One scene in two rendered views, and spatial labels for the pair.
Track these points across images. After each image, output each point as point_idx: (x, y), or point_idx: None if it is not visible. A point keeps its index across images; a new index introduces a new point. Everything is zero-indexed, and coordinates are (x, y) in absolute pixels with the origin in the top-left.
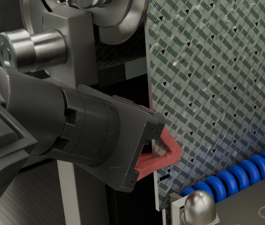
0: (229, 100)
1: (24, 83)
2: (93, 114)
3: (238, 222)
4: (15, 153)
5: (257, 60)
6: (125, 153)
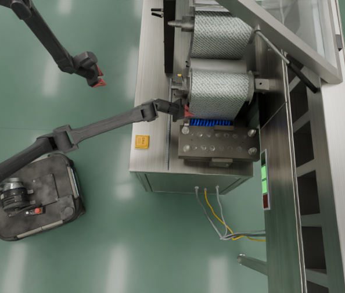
0: (208, 113)
1: (162, 106)
2: (172, 111)
3: (193, 132)
4: (153, 119)
5: (217, 110)
6: (175, 118)
